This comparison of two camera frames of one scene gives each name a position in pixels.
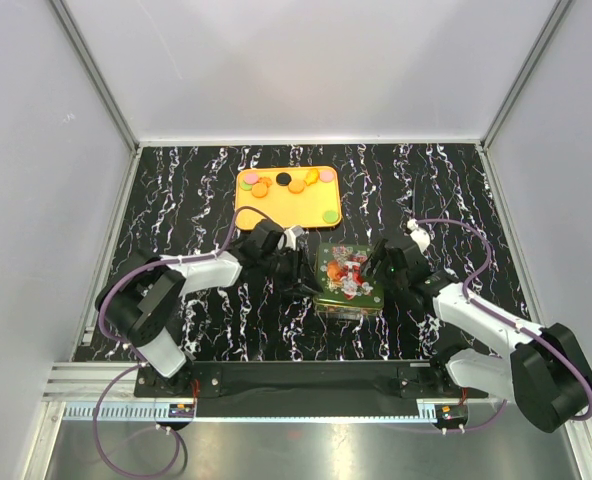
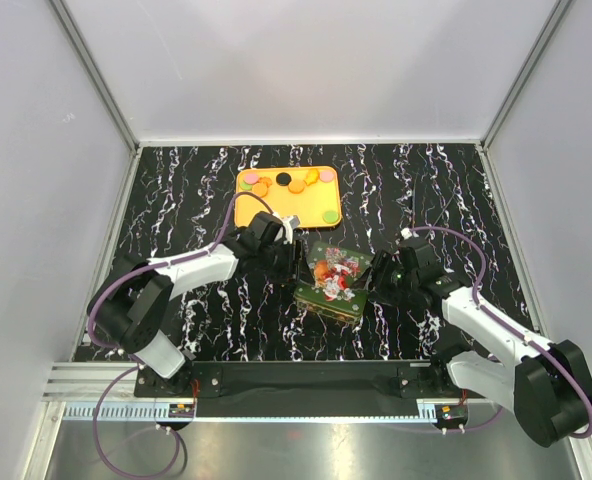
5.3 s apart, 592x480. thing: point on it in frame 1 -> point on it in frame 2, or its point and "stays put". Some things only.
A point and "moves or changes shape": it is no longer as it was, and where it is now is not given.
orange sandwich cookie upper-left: [259, 190] stays put
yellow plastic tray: [305, 196] stays put
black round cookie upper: [283, 179] stays put
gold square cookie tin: [323, 311] moves or changes shape
